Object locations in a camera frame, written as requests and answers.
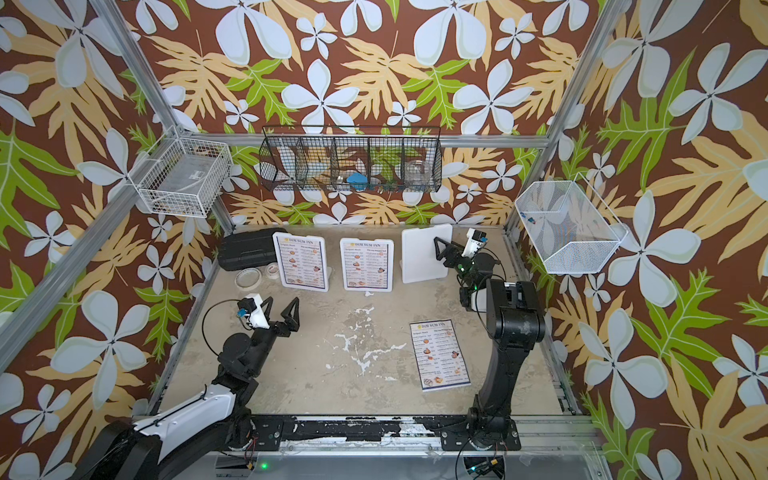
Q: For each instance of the white mesh basket right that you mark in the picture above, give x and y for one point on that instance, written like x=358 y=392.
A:
x=569 y=224

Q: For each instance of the blue object in basket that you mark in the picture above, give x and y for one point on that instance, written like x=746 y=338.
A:
x=358 y=181

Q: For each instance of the white wire basket left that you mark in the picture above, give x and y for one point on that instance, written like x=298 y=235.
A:
x=181 y=175

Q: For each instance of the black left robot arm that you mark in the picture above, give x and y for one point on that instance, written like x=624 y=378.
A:
x=165 y=444

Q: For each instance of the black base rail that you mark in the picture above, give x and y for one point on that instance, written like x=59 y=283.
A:
x=448 y=432

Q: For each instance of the black wire basket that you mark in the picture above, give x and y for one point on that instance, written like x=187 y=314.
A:
x=321 y=157

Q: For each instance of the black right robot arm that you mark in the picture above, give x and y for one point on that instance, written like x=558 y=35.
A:
x=513 y=320

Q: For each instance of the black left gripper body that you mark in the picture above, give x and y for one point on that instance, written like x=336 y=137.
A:
x=274 y=331

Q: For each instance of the dim sum menu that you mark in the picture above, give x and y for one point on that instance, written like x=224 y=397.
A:
x=300 y=261
x=366 y=264
x=439 y=358

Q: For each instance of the black plastic case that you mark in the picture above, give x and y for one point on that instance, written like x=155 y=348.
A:
x=248 y=249

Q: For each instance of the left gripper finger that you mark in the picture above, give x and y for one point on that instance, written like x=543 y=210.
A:
x=265 y=310
x=291 y=315

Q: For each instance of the white menu holder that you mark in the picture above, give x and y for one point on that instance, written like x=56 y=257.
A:
x=300 y=261
x=367 y=264
x=418 y=261

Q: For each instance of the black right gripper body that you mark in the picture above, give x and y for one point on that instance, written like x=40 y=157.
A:
x=464 y=268

